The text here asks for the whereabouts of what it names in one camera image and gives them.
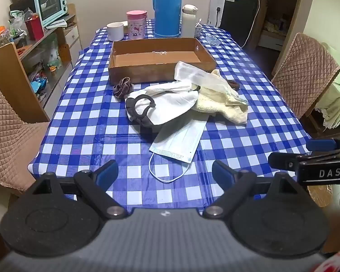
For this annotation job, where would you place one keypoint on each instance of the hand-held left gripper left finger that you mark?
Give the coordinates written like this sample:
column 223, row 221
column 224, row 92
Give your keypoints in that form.
column 107, row 173

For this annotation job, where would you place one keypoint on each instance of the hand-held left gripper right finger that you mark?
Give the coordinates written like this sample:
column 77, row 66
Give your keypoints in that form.
column 222, row 173

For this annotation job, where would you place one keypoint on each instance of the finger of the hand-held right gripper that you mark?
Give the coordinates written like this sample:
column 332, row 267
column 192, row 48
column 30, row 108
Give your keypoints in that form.
column 320, row 145
column 280, row 160

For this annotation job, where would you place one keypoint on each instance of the blue face mask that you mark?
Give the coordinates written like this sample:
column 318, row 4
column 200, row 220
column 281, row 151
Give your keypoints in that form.
column 178, row 138

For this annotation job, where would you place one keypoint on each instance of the pale yellow towel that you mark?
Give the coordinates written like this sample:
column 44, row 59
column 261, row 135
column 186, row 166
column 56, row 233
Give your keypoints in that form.
column 215, row 103

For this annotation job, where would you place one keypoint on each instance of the brown cardboard box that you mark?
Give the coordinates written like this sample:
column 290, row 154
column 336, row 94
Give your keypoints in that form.
column 136, row 72

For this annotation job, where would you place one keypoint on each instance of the blue white checked tablecloth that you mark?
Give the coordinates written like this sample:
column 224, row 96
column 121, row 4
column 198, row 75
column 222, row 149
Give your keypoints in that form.
column 87, row 124

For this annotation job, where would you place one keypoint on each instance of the light green lace cover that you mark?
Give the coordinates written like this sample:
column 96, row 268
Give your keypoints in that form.
column 337, row 90

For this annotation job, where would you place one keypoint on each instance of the brown quilted chair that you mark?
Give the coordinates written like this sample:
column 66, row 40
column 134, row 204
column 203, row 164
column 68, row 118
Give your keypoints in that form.
column 303, row 68
column 8, row 136

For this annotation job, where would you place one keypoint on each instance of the striped brown scrunchie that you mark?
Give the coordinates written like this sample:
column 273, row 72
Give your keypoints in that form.
column 121, row 88

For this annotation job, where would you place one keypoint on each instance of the dark brown scrunchie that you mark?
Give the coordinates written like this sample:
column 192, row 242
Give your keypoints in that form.
column 234, row 85

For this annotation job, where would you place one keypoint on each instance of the folded white cloth strip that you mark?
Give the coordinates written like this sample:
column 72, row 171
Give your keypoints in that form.
column 170, row 86

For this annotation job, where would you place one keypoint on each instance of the clear packaged white cloth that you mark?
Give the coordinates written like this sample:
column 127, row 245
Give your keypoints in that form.
column 192, row 73

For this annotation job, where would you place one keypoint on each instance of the blue packet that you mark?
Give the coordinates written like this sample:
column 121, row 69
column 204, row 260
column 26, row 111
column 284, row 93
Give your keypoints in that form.
column 39, row 85

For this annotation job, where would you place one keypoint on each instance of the small orange toy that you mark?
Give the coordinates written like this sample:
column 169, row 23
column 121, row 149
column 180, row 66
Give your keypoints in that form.
column 52, row 68

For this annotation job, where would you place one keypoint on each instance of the green white bag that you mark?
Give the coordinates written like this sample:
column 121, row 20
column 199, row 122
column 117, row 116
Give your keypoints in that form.
column 52, row 51

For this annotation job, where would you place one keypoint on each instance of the clear plastic packet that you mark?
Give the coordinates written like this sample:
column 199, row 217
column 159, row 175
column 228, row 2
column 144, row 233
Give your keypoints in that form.
column 214, row 39

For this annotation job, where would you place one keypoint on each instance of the white mug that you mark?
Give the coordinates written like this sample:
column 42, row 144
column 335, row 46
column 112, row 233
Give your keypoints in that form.
column 115, row 31

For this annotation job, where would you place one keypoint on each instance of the small cup with spoon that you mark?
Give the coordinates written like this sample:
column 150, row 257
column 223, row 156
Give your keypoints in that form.
column 197, row 31

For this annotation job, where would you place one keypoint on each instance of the wooden shelf unit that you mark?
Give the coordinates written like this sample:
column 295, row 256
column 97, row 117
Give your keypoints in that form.
column 5, row 70

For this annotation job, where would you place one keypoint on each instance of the small beige box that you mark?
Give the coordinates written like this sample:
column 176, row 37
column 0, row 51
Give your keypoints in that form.
column 125, row 27

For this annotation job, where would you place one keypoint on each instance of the pink cartoon cup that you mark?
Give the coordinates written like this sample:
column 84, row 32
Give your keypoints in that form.
column 136, row 28

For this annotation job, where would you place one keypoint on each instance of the black fridge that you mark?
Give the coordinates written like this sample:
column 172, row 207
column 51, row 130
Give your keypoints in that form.
column 238, row 14

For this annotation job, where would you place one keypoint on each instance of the white thermos bottle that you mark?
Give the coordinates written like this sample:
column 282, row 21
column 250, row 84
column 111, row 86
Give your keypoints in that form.
column 188, row 22

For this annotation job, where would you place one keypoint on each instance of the stack of papers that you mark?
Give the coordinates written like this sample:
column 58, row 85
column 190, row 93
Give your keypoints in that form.
column 58, row 24

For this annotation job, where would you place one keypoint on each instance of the red box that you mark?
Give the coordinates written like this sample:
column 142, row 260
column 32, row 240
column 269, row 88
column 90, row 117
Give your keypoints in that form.
column 34, row 28

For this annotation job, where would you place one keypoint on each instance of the blue thermos jug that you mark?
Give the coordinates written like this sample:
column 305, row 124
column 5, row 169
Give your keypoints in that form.
column 167, row 11

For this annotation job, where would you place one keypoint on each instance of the orange lid jar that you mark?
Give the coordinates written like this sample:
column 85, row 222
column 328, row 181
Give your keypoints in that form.
column 0, row 38

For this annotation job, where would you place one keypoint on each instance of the teal toaster oven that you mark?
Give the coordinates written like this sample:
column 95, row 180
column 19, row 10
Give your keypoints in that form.
column 49, row 5

